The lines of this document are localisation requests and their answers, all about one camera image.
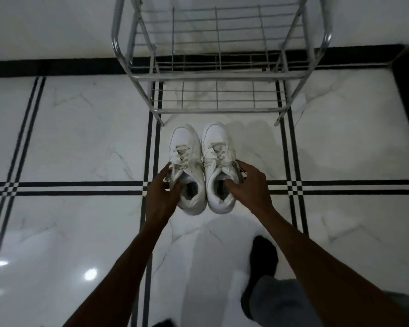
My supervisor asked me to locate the person's right hand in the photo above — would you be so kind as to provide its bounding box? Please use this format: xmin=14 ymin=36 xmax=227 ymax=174
xmin=223 ymin=160 xmax=277 ymax=219

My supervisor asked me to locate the person's left hand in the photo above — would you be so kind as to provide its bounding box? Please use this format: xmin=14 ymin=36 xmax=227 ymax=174
xmin=143 ymin=163 xmax=184 ymax=233

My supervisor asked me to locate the white sneaker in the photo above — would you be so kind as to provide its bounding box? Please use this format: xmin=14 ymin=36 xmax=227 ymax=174
xmin=167 ymin=124 xmax=208 ymax=215
xmin=201 ymin=123 xmax=241 ymax=215

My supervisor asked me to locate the silver metal shoe rack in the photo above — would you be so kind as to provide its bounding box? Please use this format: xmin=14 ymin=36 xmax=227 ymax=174
xmin=110 ymin=0 xmax=333 ymax=128

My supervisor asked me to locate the person's right forearm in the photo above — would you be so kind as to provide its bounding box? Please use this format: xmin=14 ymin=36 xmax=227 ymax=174
xmin=257 ymin=206 xmax=409 ymax=327

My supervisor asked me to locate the person's left forearm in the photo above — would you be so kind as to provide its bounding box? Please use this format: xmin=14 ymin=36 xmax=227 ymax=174
xmin=63 ymin=218 xmax=173 ymax=327

